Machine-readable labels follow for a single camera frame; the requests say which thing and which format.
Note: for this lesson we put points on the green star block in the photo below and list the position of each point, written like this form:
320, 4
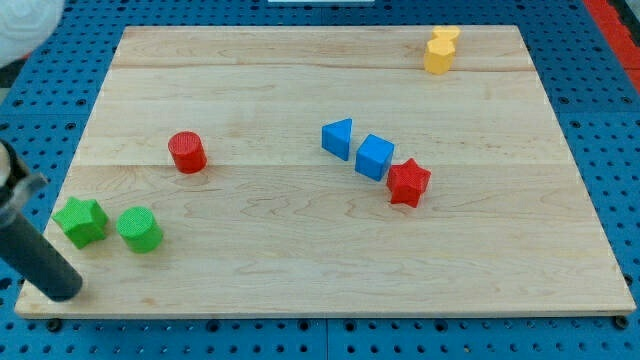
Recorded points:
82, 221

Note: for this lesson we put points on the red star block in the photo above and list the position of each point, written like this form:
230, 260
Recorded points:
407, 182

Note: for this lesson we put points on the blue triangle block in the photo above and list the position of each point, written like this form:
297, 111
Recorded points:
336, 138

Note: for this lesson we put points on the blue cube block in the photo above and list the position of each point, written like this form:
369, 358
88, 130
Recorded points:
374, 156

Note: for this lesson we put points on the light wooden board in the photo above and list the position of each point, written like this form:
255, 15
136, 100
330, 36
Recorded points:
275, 226

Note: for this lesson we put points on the red cylinder block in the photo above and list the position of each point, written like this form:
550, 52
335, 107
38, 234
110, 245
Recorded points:
187, 152

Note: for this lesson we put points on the yellow hexagon block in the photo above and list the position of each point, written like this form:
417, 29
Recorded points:
439, 56

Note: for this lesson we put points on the green cylinder block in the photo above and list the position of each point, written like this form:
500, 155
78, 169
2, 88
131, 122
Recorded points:
138, 227

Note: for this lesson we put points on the yellow heart block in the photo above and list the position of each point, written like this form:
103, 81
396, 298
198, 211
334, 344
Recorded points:
450, 33

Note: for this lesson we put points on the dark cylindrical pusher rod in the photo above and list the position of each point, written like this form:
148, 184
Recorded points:
25, 249

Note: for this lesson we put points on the silver rod mount clamp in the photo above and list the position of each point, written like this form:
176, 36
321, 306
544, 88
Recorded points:
18, 183

